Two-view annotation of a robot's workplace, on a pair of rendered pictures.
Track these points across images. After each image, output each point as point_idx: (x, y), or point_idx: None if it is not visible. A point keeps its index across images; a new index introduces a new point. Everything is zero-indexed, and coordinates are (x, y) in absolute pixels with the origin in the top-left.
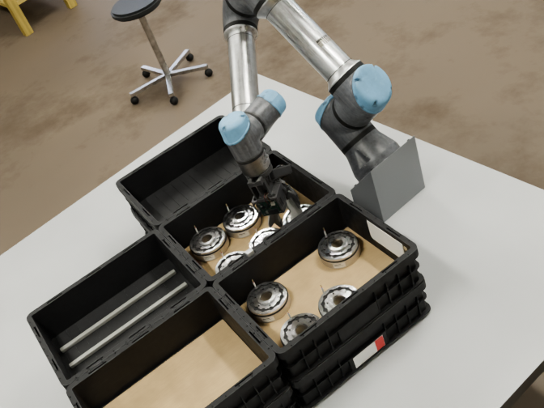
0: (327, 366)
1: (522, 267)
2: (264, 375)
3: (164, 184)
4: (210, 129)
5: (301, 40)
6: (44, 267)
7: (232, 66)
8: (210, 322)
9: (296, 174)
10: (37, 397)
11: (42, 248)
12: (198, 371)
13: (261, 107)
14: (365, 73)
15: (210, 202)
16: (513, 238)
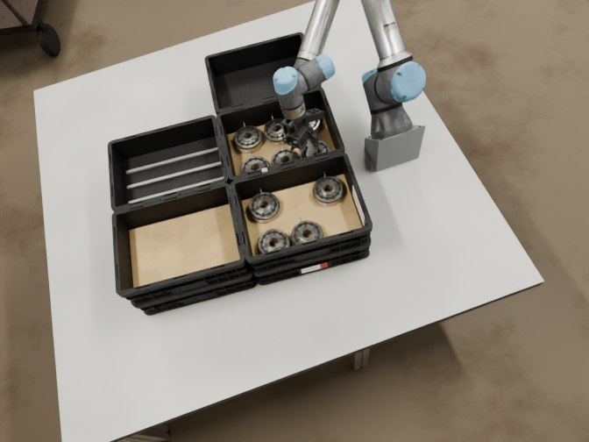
0: (280, 270)
1: (443, 256)
2: (232, 268)
3: (242, 68)
4: (288, 40)
5: (372, 18)
6: (145, 89)
7: (313, 13)
8: (223, 202)
9: (328, 117)
10: (109, 188)
11: (150, 71)
12: (202, 233)
13: (312, 70)
14: (408, 70)
15: (260, 110)
16: (451, 231)
